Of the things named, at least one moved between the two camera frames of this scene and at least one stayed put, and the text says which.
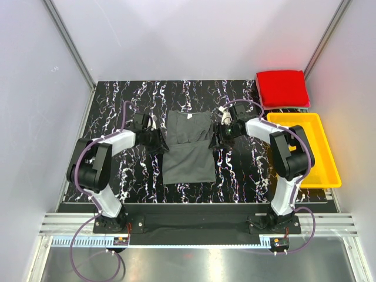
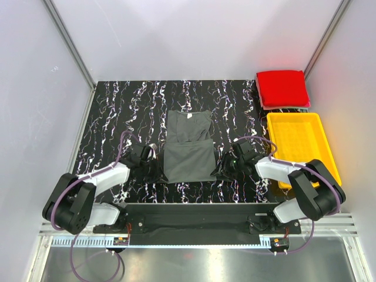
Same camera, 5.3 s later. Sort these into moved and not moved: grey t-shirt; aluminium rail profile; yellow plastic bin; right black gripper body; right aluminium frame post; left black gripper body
Moved: left black gripper body; right black gripper body
Not moved: grey t-shirt; yellow plastic bin; right aluminium frame post; aluminium rail profile
